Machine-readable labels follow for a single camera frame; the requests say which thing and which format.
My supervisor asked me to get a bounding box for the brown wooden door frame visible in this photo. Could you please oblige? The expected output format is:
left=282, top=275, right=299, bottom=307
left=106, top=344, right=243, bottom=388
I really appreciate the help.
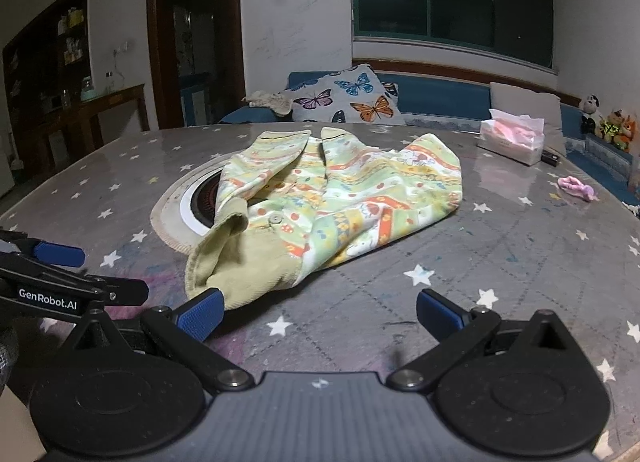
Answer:
left=146, top=0, right=247, bottom=130

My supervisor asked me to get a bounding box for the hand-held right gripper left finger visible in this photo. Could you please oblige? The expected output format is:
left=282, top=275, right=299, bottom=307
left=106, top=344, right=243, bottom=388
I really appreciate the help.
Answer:
left=60, top=287, right=255, bottom=391

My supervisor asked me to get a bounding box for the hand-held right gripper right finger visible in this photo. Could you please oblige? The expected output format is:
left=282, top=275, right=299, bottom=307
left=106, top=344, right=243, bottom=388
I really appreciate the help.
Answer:
left=387, top=289, right=588, bottom=391

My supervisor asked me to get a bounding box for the grey knit cloth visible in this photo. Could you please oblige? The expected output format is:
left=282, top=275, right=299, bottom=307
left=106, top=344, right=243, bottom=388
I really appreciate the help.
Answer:
left=0, top=326, right=21, bottom=389

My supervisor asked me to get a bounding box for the blue sofa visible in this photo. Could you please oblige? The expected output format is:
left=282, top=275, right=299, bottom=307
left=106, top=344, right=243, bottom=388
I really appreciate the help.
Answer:
left=220, top=71, right=640, bottom=203

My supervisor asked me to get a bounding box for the wooden side table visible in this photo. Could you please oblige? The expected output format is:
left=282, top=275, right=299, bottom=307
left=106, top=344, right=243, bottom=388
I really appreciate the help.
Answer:
left=37, top=84, right=151, bottom=159

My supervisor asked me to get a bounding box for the grey cushion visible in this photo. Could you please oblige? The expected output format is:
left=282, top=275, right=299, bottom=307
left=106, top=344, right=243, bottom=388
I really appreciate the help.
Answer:
left=489, top=82, right=567, bottom=158

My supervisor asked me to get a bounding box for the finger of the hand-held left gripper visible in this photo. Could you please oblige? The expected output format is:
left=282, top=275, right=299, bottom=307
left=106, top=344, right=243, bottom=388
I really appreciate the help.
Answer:
left=0, top=229, right=86, bottom=269
left=0, top=253, right=150, bottom=316

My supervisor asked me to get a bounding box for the orange plush toy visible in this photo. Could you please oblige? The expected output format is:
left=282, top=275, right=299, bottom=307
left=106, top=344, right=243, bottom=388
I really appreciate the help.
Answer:
left=595, top=110, right=640, bottom=151

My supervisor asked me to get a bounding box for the beige crumpled cloth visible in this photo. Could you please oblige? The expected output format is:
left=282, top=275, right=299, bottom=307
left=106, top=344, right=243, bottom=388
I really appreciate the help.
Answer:
left=243, top=90, right=296, bottom=116

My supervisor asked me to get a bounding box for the patterned green children's shirt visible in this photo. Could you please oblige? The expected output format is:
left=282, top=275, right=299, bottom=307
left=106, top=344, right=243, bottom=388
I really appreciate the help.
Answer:
left=185, top=126, right=463, bottom=311

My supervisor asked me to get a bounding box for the butterfly print pillow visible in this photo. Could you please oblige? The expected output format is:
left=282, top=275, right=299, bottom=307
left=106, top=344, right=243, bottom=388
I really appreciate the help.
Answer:
left=282, top=64, right=407, bottom=125

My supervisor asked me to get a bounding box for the round built-in table stove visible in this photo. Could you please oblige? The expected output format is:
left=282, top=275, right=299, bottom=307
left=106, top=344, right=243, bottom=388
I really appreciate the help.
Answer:
left=151, top=165, right=236, bottom=254

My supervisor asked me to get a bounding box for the blue cabinet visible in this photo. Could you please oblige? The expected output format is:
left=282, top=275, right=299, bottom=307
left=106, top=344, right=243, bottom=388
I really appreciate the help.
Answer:
left=180, top=73, right=212, bottom=127

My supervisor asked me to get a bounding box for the dark wooden shelf cabinet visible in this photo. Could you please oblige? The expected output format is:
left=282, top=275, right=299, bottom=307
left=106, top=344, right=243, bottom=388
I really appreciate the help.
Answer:
left=2, top=0, right=92, bottom=153

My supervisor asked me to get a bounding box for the panda plush toy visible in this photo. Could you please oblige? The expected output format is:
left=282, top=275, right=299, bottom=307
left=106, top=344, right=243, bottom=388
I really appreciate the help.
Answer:
left=579, top=94, right=604, bottom=139

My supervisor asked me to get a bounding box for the tissue box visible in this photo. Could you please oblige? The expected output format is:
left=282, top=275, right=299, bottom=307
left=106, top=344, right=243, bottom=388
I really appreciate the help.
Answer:
left=476, top=109, right=546, bottom=166

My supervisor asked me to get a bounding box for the pink hair scrunchie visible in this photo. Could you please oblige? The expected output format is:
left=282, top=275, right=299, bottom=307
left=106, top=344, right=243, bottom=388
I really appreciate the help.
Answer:
left=557, top=176, right=599, bottom=203

